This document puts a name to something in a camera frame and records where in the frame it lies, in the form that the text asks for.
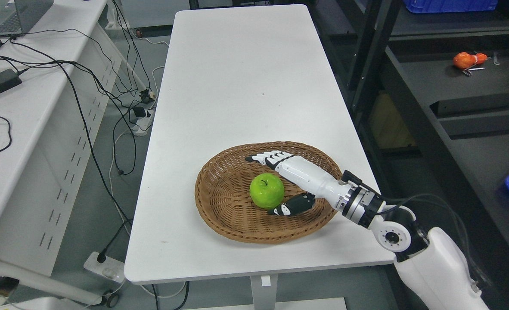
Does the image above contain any green apple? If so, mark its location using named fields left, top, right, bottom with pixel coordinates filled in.
left=249, top=173, right=285, bottom=209

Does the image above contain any orange toy fruit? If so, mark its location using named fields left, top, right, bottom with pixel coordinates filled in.
left=453, top=52, right=487, bottom=70

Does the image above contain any brown wicker basket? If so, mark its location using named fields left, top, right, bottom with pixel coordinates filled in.
left=194, top=141, right=342, bottom=244

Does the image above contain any grey laptop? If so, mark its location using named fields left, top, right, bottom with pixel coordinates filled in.
left=0, top=0, right=54, bottom=37

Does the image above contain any white side desk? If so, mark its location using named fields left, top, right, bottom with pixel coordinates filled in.
left=0, top=0, right=124, bottom=276

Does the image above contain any white table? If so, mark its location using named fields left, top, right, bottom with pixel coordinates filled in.
left=124, top=4, right=394, bottom=310

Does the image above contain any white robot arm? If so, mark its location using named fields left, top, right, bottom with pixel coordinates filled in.
left=246, top=151, right=487, bottom=310

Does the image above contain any black metal shelf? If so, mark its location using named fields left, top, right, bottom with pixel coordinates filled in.
left=311, top=0, right=509, bottom=310

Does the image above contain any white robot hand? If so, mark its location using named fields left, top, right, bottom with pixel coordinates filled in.
left=245, top=151, right=352, bottom=216

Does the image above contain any black cable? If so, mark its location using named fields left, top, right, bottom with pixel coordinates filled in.
left=9, top=37, right=139, bottom=263

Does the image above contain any black power adapter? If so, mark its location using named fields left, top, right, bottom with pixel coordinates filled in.
left=0, top=69, right=22, bottom=94

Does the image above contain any white power strip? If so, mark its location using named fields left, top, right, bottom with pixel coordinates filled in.
left=83, top=251, right=125, bottom=284
left=132, top=106, right=155, bottom=136

